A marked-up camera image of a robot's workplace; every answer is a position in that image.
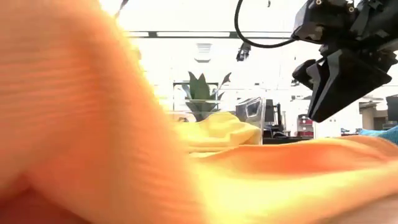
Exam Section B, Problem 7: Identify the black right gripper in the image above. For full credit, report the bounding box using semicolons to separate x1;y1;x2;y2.
291;0;398;123

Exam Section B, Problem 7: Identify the blue microfiber towel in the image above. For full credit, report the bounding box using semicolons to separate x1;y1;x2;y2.
357;125;398;146

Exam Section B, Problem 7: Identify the yellow microfiber towel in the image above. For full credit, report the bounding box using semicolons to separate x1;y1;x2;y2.
173;111;263;154

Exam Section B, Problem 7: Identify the orange microfiber towel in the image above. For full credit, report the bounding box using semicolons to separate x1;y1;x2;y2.
0;0;398;224

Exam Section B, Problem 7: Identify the red storage bins shelf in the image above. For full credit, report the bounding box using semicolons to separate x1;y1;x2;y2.
297;113;314;138

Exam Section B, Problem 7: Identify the black machine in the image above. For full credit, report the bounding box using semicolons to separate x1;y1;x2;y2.
263;98;282;139

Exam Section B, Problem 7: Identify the black monitor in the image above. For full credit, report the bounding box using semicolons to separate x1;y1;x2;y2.
385;95;398;130

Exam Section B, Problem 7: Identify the clear plastic bin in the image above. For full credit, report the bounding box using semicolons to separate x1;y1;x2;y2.
161;96;267;147

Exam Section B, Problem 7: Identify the black ceiling spotlight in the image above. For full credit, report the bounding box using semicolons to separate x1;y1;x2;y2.
235;41;252;62

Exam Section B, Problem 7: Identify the black linear ceiling light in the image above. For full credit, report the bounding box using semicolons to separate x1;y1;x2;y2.
124;30;299;40

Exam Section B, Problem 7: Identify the artificial succulent in white pot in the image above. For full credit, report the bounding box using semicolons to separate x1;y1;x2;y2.
182;71;233;123

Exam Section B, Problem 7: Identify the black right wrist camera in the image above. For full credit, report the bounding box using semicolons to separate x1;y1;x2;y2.
292;0;358;45

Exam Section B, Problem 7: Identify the black right camera cable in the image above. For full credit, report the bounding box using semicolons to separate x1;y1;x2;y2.
234;0;300;50

